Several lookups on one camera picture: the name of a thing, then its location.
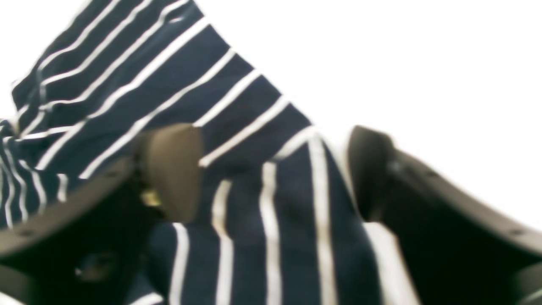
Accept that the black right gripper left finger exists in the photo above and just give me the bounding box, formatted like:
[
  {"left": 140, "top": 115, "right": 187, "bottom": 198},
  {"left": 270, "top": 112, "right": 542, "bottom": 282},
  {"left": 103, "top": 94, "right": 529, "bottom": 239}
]
[{"left": 0, "top": 123, "right": 204, "bottom": 305}]

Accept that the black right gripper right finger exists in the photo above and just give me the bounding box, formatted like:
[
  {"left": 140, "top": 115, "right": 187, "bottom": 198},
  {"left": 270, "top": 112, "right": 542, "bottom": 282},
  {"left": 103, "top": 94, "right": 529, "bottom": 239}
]
[{"left": 347, "top": 126, "right": 542, "bottom": 305}]

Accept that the navy white striped t-shirt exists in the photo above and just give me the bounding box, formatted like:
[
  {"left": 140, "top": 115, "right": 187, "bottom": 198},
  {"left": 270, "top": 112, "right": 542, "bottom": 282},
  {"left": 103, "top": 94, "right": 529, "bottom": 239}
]
[{"left": 1, "top": 0, "right": 419, "bottom": 305}]

